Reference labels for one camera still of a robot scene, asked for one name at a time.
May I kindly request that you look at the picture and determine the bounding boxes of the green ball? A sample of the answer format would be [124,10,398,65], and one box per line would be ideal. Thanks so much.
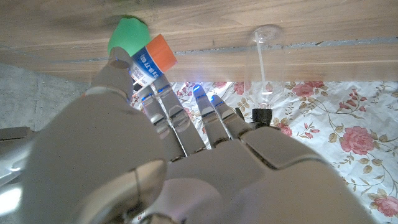
[107,17,152,58]

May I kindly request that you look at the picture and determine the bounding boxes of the floral backdrop cloth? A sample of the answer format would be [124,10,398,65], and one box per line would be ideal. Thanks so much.
[130,80,398,224]

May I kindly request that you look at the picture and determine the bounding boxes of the orange glue stick body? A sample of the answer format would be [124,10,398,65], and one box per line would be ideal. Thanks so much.
[129,46,164,87]

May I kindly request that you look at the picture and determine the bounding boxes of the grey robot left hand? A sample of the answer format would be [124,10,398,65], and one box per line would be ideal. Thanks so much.
[18,46,377,224]

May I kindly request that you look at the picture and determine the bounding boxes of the clear spray bottle black head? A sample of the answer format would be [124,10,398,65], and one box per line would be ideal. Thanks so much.
[236,24,285,130]

